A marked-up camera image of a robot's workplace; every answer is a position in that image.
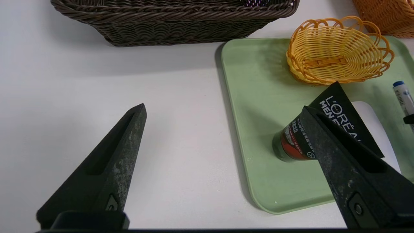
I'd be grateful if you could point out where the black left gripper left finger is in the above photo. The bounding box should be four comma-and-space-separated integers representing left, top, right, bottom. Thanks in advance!
36, 104, 147, 230

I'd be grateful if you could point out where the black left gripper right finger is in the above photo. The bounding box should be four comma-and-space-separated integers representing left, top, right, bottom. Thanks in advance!
301, 106, 414, 230

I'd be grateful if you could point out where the white marker with blue cap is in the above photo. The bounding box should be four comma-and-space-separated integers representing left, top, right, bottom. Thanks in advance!
392, 81, 414, 131

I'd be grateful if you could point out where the black cosmetic tube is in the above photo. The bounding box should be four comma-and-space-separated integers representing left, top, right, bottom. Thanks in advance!
272, 81, 385, 163

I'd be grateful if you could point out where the orange wicker basket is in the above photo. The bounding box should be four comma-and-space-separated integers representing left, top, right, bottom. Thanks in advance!
352, 0, 414, 39

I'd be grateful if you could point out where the small yellow scalloped basket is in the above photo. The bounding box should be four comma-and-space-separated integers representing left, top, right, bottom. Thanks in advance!
286, 16, 395, 86

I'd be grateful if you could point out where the dark brown wicker basket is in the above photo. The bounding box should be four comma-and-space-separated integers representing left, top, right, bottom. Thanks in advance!
50, 0, 300, 47

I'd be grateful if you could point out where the white pencil case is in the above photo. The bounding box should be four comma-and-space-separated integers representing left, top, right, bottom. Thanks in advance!
351, 101, 402, 175

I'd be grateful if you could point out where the light green plastic tray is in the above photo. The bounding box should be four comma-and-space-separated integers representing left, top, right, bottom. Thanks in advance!
221, 35, 414, 215

